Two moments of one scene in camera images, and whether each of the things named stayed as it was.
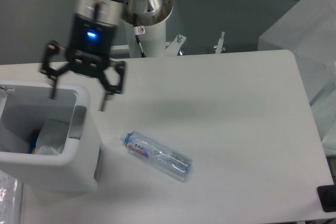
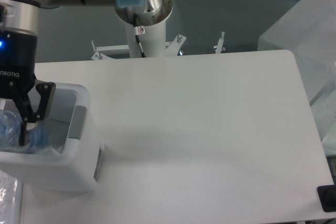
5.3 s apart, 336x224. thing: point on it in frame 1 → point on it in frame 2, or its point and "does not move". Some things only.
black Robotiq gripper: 89,50 → 18,57
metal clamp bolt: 219,48 does not move
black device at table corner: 327,195 does not move
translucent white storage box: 308,31 does not move
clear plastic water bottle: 172,163 → 37,141
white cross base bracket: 172,48 does not move
